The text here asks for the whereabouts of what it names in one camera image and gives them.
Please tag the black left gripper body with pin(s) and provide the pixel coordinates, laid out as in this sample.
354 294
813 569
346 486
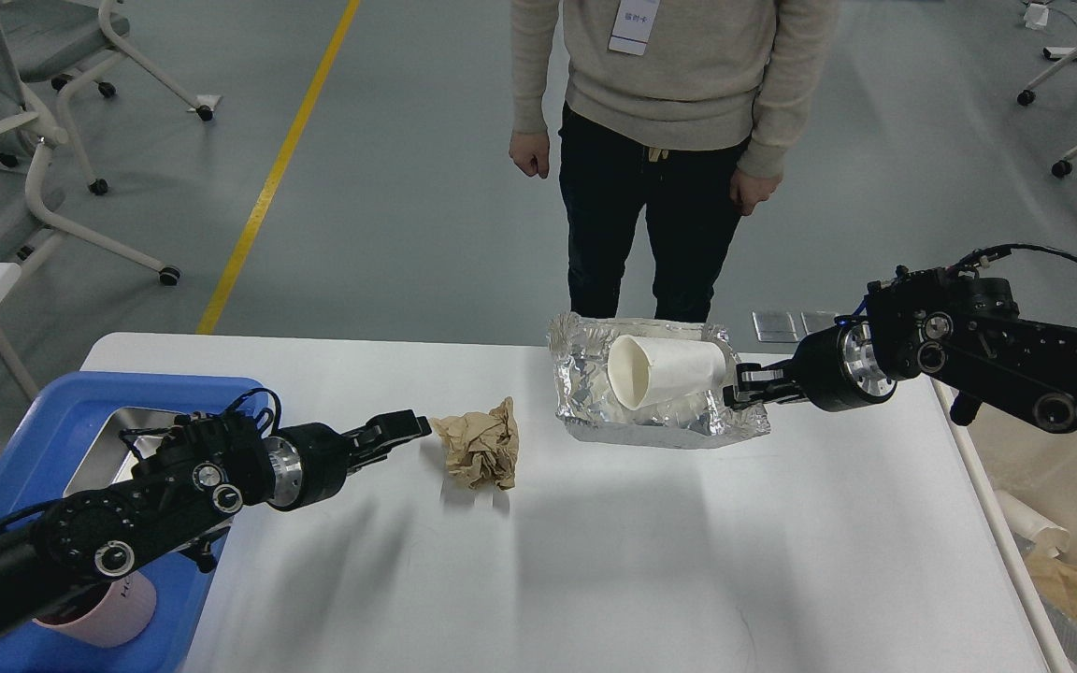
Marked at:
311 462

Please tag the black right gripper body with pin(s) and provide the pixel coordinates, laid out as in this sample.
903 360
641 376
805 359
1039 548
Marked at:
836 369

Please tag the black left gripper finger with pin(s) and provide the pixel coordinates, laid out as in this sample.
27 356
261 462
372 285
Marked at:
371 443

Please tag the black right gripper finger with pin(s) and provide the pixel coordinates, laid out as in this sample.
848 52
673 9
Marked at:
761 384

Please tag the brown paper ball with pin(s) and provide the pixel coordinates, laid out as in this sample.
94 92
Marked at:
481 448

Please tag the cream paper cup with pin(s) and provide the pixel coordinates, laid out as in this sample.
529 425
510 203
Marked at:
645 371

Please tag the stainless steel rectangular tray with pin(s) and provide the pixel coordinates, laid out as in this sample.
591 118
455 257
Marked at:
126 437

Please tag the silver foil bag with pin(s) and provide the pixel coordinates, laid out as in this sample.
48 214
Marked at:
588 406

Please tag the pink ribbed mug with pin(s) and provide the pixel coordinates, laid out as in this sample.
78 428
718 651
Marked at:
107 616

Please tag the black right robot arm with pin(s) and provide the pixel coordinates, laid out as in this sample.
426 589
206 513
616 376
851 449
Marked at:
949 323

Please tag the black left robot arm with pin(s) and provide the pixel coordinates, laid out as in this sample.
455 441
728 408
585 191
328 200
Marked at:
180 498

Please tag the metal floor outlet plate right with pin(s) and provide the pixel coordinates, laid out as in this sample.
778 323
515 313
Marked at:
816 321

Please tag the metal floor outlet plate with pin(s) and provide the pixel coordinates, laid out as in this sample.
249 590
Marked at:
777 326
816 321

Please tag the metal floor outlet plate left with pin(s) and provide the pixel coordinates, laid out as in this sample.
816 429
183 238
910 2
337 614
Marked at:
777 326

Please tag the beige plastic bin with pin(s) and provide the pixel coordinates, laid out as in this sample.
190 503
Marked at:
1062 523

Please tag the blue plastic tray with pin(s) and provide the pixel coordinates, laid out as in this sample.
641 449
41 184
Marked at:
36 465

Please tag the person in beige sweater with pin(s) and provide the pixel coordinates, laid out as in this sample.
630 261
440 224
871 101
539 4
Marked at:
676 113

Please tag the white power adapter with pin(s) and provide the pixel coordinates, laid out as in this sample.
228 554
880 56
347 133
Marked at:
1036 16

